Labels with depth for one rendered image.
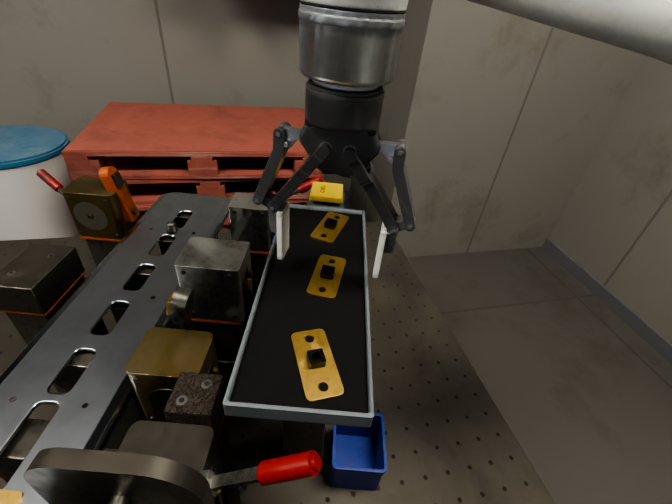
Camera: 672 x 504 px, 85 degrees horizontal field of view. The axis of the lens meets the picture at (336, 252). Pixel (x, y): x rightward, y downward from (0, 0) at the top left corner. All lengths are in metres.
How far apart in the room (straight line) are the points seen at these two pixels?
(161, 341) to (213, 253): 0.16
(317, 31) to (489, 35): 1.82
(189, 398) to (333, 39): 0.38
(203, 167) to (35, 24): 1.33
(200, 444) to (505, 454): 0.68
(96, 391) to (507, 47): 2.09
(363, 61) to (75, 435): 0.54
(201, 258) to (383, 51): 0.41
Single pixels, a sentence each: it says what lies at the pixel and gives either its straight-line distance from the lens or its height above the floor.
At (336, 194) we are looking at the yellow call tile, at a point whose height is 1.16.
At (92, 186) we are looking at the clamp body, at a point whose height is 1.06.
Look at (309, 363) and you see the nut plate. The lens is 0.38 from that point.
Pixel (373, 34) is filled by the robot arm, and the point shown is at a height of 1.45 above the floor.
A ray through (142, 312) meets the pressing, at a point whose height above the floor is 1.00.
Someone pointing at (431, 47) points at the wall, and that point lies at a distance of 1.99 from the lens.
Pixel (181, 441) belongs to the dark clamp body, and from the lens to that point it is 0.46.
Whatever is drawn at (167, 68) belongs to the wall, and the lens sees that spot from 2.68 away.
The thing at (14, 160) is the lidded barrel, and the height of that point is 0.65.
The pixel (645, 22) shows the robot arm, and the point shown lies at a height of 1.47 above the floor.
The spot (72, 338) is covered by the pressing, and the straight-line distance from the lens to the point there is 0.71.
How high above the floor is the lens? 1.48
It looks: 37 degrees down
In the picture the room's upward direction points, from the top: 6 degrees clockwise
